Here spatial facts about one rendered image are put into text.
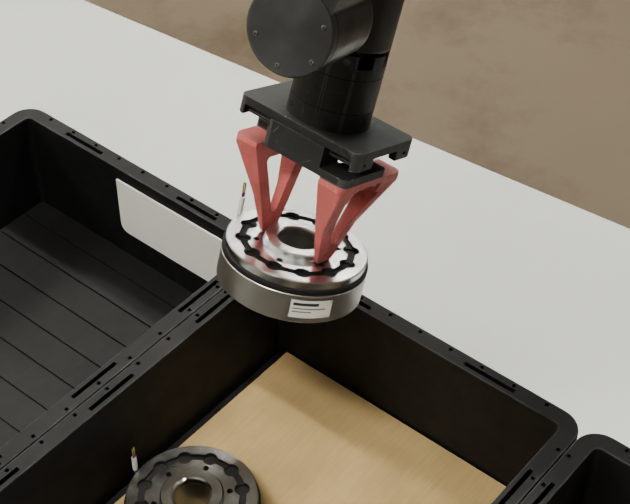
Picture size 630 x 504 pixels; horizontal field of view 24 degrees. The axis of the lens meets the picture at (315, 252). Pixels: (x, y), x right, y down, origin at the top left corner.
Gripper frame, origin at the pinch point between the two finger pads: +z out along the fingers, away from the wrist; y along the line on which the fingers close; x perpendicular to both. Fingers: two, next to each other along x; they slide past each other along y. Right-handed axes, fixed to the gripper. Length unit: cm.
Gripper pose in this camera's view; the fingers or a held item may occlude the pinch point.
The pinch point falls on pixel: (297, 234)
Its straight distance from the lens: 100.8
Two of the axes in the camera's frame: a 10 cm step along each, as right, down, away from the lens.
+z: -2.3, 8.6, 4.5
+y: 7.6, 4.5, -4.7
